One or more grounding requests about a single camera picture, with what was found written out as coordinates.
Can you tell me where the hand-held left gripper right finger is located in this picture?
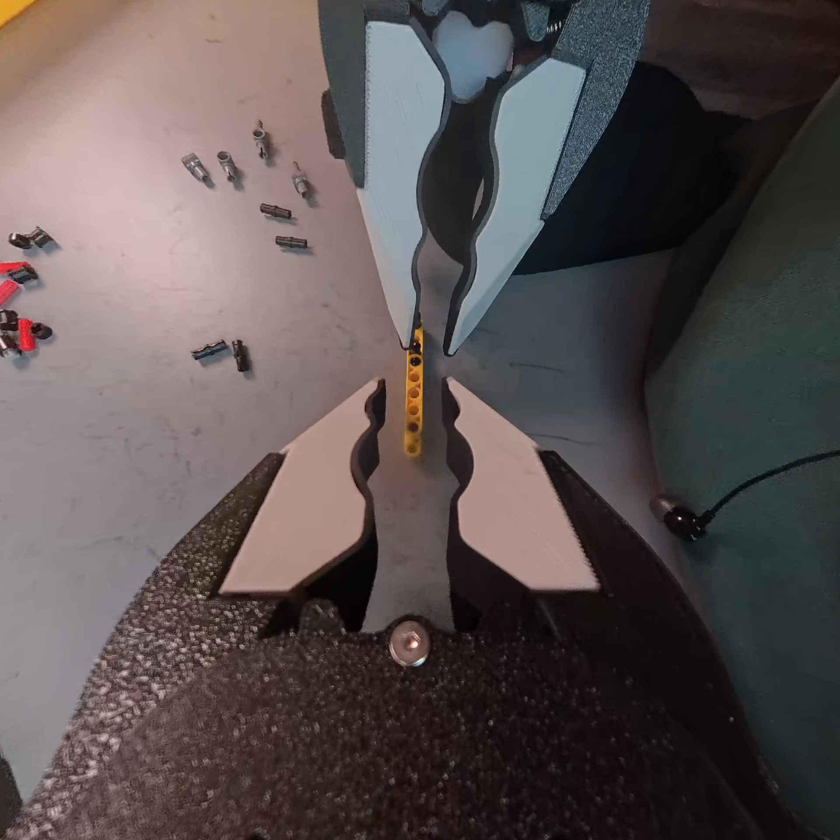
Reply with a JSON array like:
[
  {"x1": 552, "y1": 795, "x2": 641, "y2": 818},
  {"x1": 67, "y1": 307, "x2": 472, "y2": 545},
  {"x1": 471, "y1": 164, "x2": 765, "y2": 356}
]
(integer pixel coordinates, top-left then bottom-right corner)
[{"x1": 443, "y1": 377, "x2": 601, "y2": 632}]

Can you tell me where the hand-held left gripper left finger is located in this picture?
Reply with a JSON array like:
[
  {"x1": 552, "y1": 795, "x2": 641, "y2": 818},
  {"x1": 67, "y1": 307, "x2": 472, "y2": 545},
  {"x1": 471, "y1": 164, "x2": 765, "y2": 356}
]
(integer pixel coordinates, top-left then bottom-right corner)
[{"x1": 218, "y1": 378, "x2": 387, "y2": 632}]

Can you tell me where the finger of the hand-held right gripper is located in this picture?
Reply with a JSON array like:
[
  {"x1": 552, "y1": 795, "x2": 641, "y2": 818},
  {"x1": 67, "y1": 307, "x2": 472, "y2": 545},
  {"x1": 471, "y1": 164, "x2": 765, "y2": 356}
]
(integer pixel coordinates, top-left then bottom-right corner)
[
  {"x1": 357, "y1": 20, "x2": 452, "y2": 350},
  {"x1": 444, "y1": 54, "x2": 588, "y2": 357}
]

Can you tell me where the short yellow lego beam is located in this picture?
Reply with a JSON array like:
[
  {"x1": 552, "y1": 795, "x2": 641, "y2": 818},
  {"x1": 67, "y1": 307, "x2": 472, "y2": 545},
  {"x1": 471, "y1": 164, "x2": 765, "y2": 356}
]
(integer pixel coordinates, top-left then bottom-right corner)
[{"x1": 402, "y1": 367, "x2": 426, "y2": 459}]

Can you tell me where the pile of small lego pieces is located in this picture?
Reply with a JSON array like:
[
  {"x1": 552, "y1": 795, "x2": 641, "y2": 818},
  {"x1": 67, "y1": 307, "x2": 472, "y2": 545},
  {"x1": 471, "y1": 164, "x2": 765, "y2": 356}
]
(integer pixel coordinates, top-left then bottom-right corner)
[{"x1": 0, "y1": 225, "x2": 61, "y2": 358}]

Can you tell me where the black quilted cushion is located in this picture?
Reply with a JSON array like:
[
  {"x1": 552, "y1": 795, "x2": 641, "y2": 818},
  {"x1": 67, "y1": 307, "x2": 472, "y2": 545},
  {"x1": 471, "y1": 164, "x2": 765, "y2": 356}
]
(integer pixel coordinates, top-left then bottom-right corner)
[{"x1": 420, "y1": 61, "x2": 739, "y2": 277}]

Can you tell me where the black drawstring cord with toggle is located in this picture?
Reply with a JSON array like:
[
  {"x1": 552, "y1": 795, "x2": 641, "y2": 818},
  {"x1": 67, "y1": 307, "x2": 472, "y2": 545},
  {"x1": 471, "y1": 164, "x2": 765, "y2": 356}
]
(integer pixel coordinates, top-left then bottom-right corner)
[{"x1": 650, "y1": 449, "x2": 840, "y2": 542}]

